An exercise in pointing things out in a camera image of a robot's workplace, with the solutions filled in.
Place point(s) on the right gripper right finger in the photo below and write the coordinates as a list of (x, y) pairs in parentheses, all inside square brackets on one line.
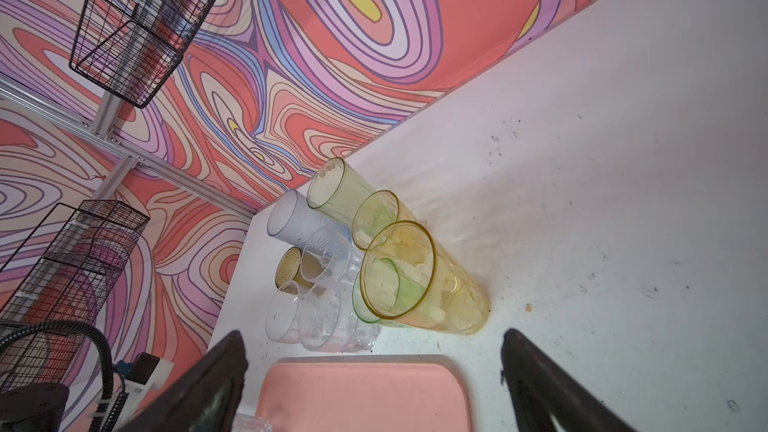
[(544, 395)]

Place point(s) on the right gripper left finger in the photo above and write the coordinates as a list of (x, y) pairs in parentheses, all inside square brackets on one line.
[(205, 398)]

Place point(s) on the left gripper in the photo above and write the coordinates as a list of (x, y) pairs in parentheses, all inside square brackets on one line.
[(124, 387)]

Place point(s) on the clear faceted cup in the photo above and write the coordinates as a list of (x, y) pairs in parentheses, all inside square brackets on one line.
[(281, 322), (330, 325)]

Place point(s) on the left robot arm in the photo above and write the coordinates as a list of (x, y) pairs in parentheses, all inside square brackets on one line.
[(37, 357)]

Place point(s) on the pink plastic tray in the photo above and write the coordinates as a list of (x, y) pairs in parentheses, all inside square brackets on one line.
[(363, 396)]

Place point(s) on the brown dimpled cup rear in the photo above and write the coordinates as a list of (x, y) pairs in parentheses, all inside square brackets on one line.
[(294, 266)]

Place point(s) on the tall amber yellow cup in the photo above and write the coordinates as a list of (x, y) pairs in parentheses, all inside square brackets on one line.
[(452, 301)]

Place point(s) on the short bright green cup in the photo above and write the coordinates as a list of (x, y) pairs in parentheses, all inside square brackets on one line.
[(383, 292)]

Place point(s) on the tall pale blue cup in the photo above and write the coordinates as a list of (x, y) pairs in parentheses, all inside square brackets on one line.
[(291, 220)]

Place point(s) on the short yellow cup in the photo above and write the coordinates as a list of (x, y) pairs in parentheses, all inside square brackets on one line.
[(379, 210)]

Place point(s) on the tall light green cup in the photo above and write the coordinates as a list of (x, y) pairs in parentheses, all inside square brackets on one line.
[(337, 191)]

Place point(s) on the black wire basket left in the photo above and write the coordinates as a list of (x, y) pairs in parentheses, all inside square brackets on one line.
[(81, 264)]

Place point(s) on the black wire basket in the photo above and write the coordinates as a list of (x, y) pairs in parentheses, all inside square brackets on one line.
[(81, 264), (131, 47)]

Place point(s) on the black wire basket back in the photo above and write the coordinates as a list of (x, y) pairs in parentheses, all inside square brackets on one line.
[(131, 47)]

